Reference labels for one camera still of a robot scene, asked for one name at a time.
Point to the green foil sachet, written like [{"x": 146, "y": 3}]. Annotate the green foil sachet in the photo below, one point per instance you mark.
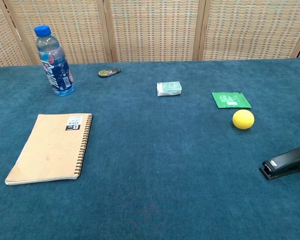
[{"x": 230, "y": 100}]

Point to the black stapler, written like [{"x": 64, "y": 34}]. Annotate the black stapler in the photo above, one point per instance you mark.
[{"x": 290, "y": 160}]

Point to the blue felt table cloth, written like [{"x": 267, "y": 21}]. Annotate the blue felt table cloth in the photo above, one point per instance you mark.
[{"x": 150, "y": 150}]

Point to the pale green tissue pack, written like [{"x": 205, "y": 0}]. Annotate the pale green tissue pack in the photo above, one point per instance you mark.
[{"x": 169, "y": 88}]

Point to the blue sports drink bottle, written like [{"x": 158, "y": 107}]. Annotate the blue sports drink bottle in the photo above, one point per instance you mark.
[{"x": 56, "y": 72}]

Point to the woven wooden folding screen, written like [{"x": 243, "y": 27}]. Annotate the woven wooden folding screen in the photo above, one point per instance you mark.
[{"x": 152, "y": 30}]

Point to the yellow ball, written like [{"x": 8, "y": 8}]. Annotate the yellow ball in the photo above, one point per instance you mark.
[{"x": 243, "y": 119}]

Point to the brown spiral notebook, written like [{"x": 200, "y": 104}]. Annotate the brown spiral notebook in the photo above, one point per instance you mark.
[{"x": 50, "y": 150}]

